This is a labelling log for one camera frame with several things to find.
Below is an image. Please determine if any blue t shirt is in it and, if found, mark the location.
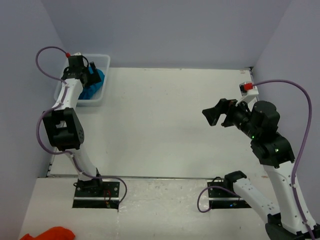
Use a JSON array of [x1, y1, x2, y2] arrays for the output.
[[78, 69, 105, 100]]

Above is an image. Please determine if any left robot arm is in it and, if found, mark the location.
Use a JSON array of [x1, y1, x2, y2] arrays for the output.
[[42, 53, 103, 193]]

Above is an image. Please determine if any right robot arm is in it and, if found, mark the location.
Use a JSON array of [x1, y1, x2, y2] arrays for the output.
[[202, 98, 320, 240]]

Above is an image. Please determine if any white plastic basket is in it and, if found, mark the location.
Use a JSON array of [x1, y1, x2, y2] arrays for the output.
[[54, 52, 111, 110]]

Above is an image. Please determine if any orange t shirt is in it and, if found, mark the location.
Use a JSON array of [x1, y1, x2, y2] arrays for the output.
[[20, 226, 76, 240]]

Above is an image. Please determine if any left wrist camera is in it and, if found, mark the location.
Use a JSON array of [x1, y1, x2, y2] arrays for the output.
[[65, 52, 82, 58]]

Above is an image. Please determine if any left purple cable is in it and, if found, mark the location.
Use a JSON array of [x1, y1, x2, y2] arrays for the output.
[[35, 46, 128, 206]]

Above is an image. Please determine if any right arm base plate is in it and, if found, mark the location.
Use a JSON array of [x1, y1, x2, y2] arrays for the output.
[[207, 177, 251, 209]]

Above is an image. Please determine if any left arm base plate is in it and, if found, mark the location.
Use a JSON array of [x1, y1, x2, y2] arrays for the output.
[[72, 179, 120, 210]]

